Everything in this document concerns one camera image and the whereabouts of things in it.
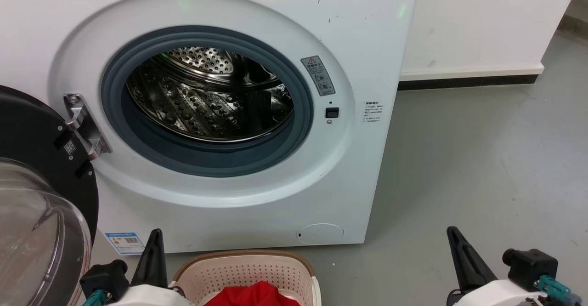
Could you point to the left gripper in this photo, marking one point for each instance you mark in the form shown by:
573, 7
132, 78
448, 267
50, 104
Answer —
147, 297

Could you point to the stainless steel washing machine drum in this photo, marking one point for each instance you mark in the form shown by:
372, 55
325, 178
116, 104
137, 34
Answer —
197, 104

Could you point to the cream perforated laundry basket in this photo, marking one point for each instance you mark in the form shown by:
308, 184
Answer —
243, 269

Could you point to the black door latch socket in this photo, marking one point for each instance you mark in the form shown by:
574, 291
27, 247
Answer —
332, 112

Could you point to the blue energy label sticker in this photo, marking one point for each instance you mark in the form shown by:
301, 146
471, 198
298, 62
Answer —
125, 244

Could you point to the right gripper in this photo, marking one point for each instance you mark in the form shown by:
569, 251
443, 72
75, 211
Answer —
491, 296

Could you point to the black washer door with glass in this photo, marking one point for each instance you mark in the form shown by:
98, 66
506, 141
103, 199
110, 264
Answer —
32, 131

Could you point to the grey warning sticker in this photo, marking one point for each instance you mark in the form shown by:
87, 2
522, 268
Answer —
318, 76

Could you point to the white front-load washing machine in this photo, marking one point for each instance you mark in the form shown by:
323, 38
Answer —
358, 182

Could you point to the small white text sticker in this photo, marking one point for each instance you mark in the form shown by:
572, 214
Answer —
373, 112

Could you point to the metal door hinge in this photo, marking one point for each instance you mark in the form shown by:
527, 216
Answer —
81, 124

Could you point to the grey rubber door gasket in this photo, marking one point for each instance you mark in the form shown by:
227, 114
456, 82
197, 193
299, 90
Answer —
206, 161

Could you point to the white and black baseboard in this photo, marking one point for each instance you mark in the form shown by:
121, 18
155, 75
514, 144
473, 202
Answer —
468, 78

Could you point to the red garment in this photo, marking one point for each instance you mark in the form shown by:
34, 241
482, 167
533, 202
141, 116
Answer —
257, 296

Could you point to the round drain filter cover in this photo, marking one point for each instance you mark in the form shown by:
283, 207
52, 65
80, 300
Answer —
320, 234

